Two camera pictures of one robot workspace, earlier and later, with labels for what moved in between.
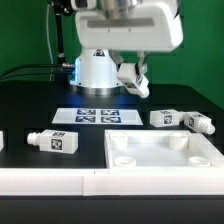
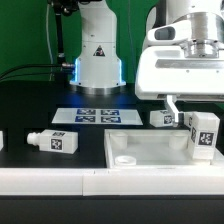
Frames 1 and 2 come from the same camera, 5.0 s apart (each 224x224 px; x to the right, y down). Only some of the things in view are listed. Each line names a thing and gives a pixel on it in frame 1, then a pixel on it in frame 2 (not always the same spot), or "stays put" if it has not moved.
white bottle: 55,141 stays put
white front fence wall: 198,181 stays put
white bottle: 165,117 stays put
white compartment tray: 160,148 stays put
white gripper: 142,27 → 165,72
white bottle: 134,83 → 204,133
